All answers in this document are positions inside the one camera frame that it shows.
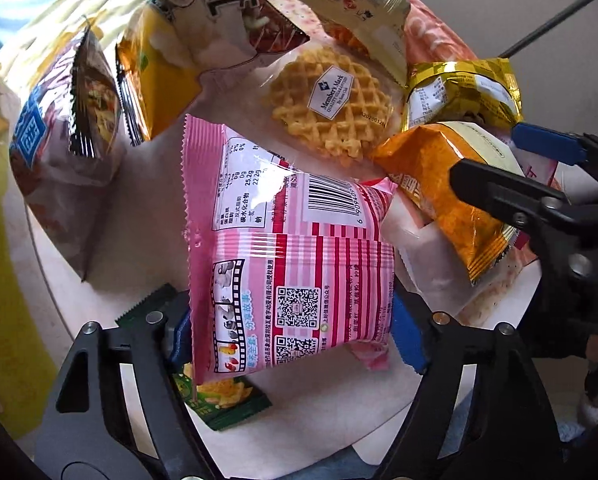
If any green nut snack packet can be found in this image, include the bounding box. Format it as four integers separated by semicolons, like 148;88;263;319
114;283;274;432

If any pink striped snack packet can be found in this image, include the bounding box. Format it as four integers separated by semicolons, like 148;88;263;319
180;116;396;385

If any waffle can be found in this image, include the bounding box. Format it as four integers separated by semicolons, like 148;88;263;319
259;40;404;166

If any gold foil snack packet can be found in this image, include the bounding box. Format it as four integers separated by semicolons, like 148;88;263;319
402;58;523;130

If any brown Oishi chocolate snack bag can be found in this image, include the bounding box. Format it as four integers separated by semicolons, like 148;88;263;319
9;26;125;280

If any black floor stand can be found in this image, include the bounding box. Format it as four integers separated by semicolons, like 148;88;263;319
500;0;595;58

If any green cardboard box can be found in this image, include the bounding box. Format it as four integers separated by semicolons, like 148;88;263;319
0;80;56;440

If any yellow black snack bag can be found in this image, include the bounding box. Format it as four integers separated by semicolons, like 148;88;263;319
116;0;310;146

